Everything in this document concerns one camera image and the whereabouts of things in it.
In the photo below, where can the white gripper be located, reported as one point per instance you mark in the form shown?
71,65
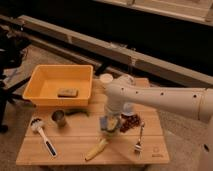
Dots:
111,108

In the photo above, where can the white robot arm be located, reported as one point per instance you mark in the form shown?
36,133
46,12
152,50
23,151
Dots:
196,103

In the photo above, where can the white plastic cup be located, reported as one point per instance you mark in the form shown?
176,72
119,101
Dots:
105,79

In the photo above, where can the metal cup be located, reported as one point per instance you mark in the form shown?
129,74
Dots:
59,118

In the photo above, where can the brown sponge in bin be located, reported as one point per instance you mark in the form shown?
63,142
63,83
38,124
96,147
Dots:
67,92

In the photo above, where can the green pear toy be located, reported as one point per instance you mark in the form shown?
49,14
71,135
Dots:
108,134

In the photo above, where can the dark red grapes toy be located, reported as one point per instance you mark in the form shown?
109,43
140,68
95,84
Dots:
129,122

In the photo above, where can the yellow corn toy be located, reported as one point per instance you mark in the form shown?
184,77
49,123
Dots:
98,148

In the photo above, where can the metal fork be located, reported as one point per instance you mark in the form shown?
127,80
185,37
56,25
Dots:
138,145

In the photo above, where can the yellow plastic bin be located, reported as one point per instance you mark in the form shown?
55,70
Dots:
46,80

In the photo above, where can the black tripod stand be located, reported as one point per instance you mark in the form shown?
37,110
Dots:
11,56

